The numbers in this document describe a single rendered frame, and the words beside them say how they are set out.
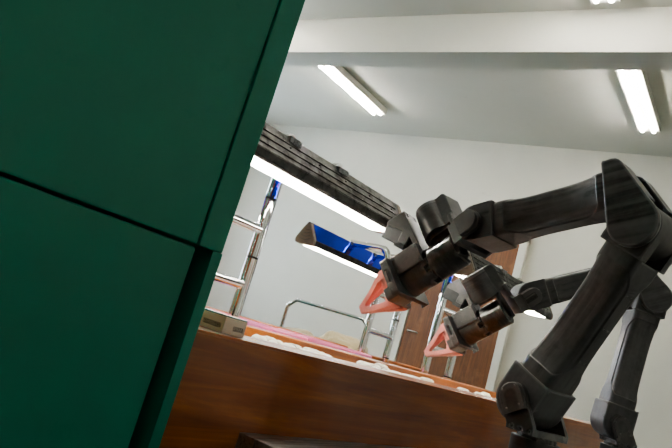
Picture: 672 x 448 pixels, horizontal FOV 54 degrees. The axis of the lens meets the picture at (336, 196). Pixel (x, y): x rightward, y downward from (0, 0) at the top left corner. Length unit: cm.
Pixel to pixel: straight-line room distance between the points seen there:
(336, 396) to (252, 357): 17
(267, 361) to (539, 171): 577
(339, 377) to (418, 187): 599
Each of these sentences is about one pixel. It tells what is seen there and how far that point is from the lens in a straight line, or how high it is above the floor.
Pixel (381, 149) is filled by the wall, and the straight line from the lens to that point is 719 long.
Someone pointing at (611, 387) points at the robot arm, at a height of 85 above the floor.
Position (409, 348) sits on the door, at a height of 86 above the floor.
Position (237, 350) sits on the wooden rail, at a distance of 73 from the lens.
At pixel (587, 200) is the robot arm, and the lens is 94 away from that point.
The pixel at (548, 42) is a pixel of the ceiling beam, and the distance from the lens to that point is 423.
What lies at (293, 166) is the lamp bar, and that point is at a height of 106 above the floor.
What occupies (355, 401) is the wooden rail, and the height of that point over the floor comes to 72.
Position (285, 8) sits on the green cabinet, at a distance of 68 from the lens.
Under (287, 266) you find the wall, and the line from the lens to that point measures 737.
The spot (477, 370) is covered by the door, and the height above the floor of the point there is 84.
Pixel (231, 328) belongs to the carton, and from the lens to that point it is 76.
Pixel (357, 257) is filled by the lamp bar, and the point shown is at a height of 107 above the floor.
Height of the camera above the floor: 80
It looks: 11 degrees up
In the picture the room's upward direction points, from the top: 17 degrees clockwise
